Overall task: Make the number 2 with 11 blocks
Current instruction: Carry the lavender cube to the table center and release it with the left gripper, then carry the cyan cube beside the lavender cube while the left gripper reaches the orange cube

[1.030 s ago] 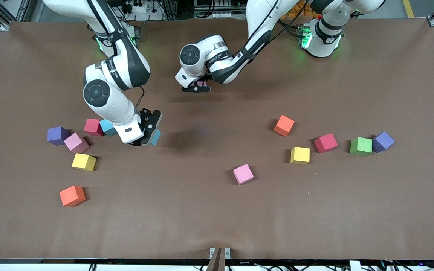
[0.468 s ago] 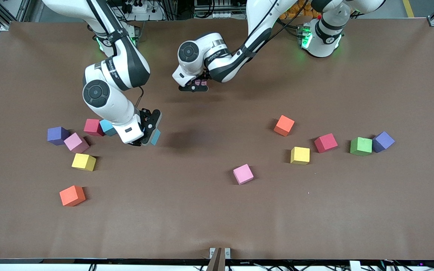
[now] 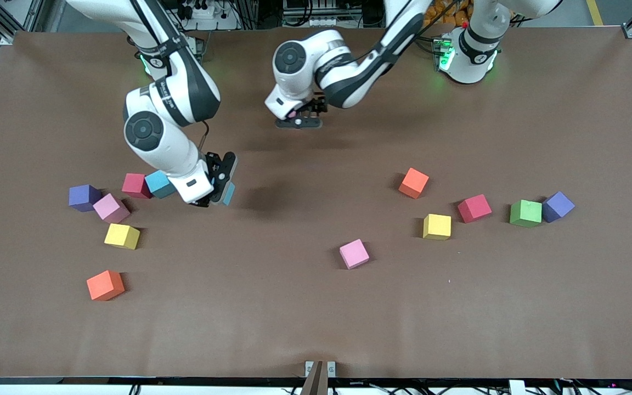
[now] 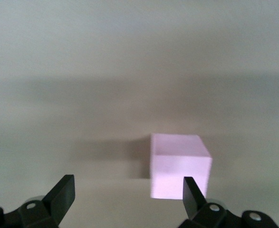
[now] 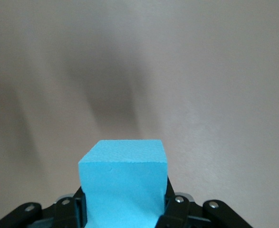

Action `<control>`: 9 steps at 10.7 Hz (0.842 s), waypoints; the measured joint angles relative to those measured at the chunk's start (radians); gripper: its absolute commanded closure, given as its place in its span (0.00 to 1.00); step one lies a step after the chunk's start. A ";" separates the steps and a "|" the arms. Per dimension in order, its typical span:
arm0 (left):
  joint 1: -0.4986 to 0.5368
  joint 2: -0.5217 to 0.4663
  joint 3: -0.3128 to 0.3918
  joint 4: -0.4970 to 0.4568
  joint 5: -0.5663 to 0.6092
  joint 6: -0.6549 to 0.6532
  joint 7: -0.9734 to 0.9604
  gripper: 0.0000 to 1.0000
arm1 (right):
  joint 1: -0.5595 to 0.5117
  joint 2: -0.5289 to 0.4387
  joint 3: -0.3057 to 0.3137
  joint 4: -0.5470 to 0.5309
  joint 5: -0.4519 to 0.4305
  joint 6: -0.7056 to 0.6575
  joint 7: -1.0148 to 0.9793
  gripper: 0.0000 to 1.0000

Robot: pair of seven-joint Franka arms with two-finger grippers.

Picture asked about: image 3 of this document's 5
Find white socket strip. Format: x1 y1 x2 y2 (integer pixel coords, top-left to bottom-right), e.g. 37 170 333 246
286 0 355 28

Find brown camera mount post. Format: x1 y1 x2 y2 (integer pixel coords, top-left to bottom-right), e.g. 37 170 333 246
301 361 329 395

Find small metal bracket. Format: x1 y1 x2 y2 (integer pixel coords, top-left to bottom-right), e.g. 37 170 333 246
305 360 336 378

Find purple foam cube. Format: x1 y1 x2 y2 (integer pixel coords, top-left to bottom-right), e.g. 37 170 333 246
69 184 103 212
542 191 576 223

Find green foam cube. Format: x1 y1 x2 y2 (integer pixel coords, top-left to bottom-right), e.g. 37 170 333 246
509 199 543 228

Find bag of orange items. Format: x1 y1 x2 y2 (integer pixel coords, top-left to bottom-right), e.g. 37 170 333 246
426 0 473 27

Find orange foam cube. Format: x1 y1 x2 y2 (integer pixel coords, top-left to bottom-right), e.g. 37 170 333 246
86 269 126 302
398 167 430 200

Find white power strip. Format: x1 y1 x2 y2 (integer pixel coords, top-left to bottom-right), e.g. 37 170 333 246
182 0 240 31

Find red foam cube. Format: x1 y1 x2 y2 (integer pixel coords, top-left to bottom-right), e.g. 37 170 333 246
457 194 493 224
121 173 152 199

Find yellow foam cube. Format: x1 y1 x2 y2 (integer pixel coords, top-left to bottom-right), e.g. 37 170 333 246
104 223 141 250
422 213 453 241

